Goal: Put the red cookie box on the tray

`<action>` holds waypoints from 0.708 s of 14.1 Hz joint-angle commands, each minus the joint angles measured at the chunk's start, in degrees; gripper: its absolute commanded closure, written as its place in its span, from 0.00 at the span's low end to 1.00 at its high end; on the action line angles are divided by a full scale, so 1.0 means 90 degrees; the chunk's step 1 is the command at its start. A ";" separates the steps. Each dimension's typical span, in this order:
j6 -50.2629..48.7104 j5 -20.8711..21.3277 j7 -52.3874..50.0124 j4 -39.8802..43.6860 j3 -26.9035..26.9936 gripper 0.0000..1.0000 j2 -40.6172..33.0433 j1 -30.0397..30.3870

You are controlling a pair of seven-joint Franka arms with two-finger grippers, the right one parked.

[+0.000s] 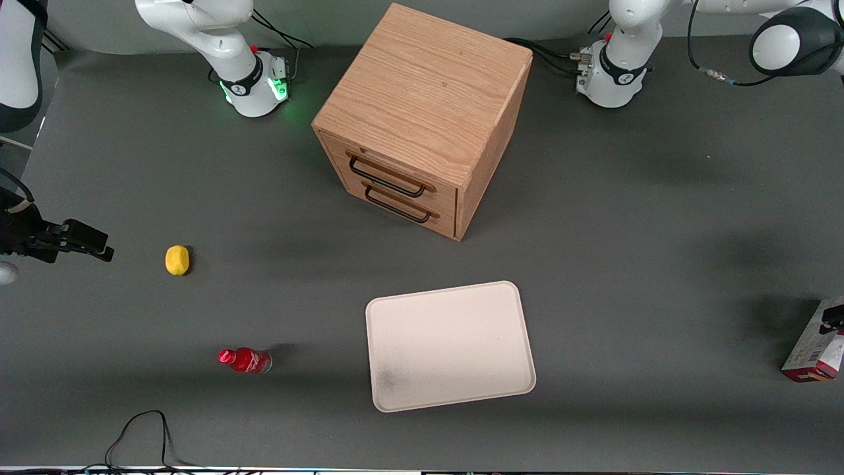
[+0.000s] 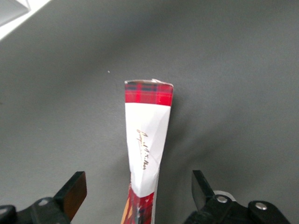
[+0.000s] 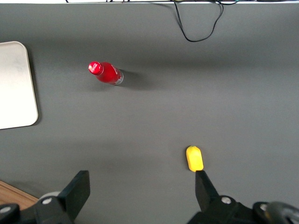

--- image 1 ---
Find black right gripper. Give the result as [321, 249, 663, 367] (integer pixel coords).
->
[0, 189, 115, 263]

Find red cookie box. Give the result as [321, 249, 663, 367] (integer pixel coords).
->
[781, 297, 844, 383]

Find cream plastic tray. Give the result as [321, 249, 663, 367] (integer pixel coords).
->
[365, 281, 537, 414]

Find yellow lemon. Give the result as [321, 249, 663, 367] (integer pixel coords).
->
[165, 245, 191, 276]

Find red soda bottle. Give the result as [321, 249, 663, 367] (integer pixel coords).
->
[218, 347, 273, 375]

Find wooden two-drawer cabinet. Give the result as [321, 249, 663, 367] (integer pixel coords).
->
[311, 3, 533, 242]

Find thin black looped cable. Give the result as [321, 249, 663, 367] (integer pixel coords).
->
[104, 410, 198, 470]

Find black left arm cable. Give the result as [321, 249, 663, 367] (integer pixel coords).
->
[687, 0, 795, 87]

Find black right arm base cables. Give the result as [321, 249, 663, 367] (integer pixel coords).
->
[251, 9, 315, 51]

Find black arm base cables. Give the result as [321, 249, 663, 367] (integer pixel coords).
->
[504, 12, 615, 75]
[251, 9, 315, 51]

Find long black drawer handle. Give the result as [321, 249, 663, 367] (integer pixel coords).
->
[346, 152, 437, 199]

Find short black drawer handle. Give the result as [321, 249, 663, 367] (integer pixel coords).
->
[361, 181, 440, 224]

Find black left arm base cables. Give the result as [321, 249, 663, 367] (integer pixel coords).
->
[504, 12, 615, 75]

